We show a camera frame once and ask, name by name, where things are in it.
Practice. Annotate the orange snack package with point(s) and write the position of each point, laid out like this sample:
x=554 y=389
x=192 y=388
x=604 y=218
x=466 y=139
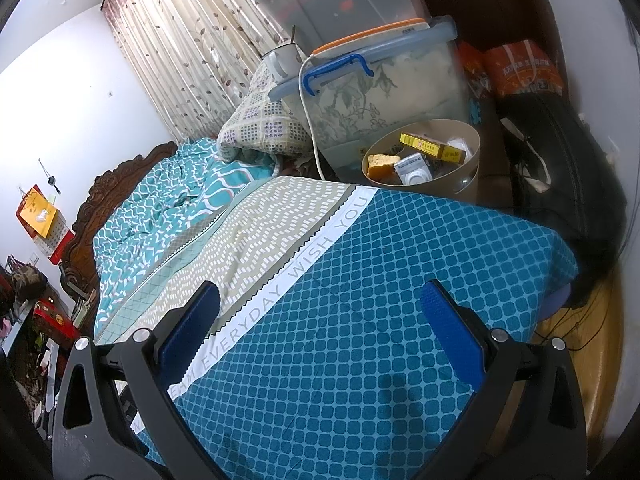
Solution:
x=521 y=67

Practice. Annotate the dark carved wooden headboard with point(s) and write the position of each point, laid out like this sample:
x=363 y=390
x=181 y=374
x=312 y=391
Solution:
x=78 y=269

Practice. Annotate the clear storage box blue handle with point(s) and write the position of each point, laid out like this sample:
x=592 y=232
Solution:
x=353 y=101

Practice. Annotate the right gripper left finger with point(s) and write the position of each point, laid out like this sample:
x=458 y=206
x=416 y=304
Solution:
x=115 y=418

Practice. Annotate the beige round trash bin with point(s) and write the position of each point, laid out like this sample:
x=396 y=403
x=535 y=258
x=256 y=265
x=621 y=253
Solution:
x=458 y=182

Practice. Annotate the yellow red cardboard box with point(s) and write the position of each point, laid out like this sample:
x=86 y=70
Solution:
x=436 y=150

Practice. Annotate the black bag on floor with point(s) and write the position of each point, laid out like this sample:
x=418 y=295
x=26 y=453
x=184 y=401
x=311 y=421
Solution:
x=561 y=179

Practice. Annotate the red gift box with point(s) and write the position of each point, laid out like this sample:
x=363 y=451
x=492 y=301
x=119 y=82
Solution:
x=50 y=321

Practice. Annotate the teal white patterned quilt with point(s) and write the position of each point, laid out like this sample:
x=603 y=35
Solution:
x=177 y=193

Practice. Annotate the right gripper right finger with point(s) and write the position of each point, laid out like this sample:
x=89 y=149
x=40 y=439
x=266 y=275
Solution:
x=525 y=418

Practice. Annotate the floral beige curtain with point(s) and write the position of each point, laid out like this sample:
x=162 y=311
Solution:
x=194 y=58

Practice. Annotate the blue milk carton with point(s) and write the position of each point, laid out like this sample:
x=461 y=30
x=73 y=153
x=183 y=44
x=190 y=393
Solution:
x=413 y=170

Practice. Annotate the grey patterned pillow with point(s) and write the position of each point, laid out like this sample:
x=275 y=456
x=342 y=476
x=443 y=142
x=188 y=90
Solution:
x=262 y=125

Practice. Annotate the cluttered clothes shelf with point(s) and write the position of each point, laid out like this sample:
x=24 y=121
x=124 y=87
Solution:
x=35 y=361

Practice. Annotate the orange red hanging bags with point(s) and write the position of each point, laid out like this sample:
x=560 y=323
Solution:
x=45 y=224

